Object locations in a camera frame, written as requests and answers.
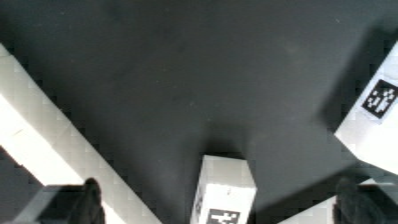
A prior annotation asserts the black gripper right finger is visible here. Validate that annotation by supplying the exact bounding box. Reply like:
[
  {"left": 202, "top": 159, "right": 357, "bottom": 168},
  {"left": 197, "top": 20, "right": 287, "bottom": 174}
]
[{"left": 332, "top": 177, "right": 398, "bottom": 224}]

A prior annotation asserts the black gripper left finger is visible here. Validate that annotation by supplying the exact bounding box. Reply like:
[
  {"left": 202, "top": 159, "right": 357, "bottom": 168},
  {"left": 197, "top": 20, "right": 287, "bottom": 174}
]
[{"left": 12, "top": 178, "right": 104, "bottom": 224}]

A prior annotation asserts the white chair seat block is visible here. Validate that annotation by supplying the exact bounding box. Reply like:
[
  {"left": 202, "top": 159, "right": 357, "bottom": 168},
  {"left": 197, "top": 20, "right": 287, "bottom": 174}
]
[{"left": 334, "top": 42, "right": 398, "bottom": 175}]

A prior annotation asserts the white chair leg with tag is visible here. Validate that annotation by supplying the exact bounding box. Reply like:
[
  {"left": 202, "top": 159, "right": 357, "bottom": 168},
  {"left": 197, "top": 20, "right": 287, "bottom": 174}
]
[{"left": 188, "top": 155, "right": 257, "bottom": 224}]

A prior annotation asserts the white right fence rail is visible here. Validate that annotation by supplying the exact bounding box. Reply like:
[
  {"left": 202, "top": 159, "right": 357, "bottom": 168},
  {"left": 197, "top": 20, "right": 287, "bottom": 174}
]
[{"left": 277, "top": 179, "right": 398, "bottom": 224}]

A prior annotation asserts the white fence rail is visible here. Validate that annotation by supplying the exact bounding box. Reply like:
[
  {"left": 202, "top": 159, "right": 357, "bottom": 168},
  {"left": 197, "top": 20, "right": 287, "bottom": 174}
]
[
  {"left": 277, "top": 179, "right": 398, "bottom": 224},
  {"left": 0, "top": 44, "right": 161, "bottom": 224}
]

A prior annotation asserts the white front fence rail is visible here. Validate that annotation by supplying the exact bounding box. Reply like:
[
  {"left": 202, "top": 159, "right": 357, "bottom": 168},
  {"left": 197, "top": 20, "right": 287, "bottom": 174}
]
[{"left": 0, "top": 44, "right": 161, "bottom": 224}]

